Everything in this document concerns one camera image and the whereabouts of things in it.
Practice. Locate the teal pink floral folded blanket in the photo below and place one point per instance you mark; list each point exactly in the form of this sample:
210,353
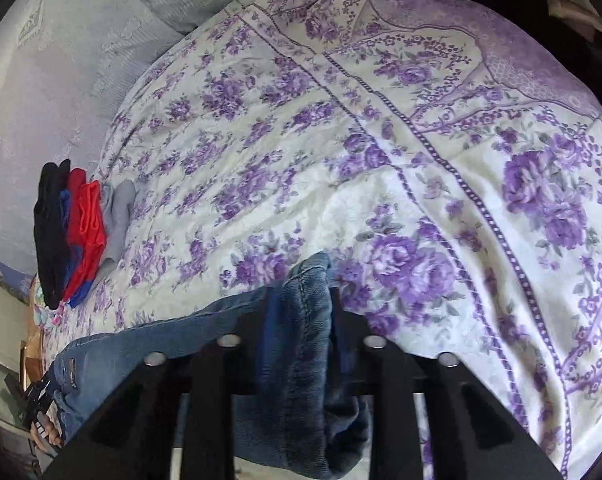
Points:
48,317

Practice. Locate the red and blue folded garment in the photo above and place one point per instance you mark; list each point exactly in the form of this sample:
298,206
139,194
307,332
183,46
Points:
88,215

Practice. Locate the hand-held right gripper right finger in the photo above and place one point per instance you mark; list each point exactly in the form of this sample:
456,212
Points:
346,340

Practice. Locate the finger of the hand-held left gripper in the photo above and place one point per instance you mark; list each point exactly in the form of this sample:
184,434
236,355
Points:
42,390

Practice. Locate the blue denim pants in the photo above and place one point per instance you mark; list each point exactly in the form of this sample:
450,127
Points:
301,310

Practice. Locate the purple floral bedsheet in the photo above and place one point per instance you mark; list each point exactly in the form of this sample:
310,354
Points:
331,160

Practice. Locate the blue patterned cushion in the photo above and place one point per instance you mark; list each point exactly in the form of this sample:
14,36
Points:
3,272

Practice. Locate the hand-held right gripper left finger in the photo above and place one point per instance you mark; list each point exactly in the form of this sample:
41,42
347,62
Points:
253,350

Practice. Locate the person's left hand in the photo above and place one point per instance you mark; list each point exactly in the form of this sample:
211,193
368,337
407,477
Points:
51,437

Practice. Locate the dark cloth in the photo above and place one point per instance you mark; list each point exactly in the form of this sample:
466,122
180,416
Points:
571,45

